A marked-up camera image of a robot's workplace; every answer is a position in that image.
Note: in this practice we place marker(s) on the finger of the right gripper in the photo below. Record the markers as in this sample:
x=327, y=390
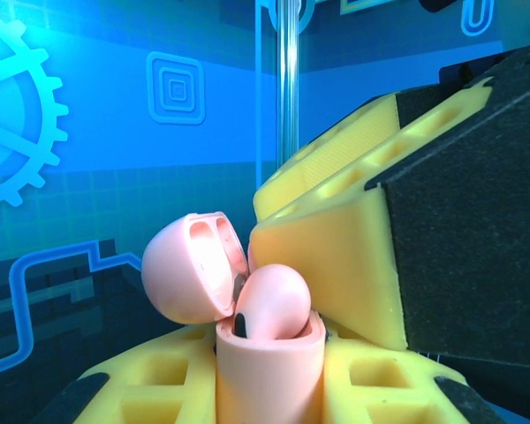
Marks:
x=358, y=128
x=335, y=265

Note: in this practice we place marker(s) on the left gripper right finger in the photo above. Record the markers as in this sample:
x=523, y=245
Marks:
x=344, y=397

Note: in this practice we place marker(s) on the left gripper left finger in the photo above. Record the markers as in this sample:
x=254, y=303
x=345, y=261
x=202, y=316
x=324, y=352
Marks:
x=115, y=397

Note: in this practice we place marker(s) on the pink earbud charging case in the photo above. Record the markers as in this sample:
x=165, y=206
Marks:
x=265, y=380

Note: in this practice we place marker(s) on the aluminium frame post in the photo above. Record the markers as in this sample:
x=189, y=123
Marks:
x=287, y=88

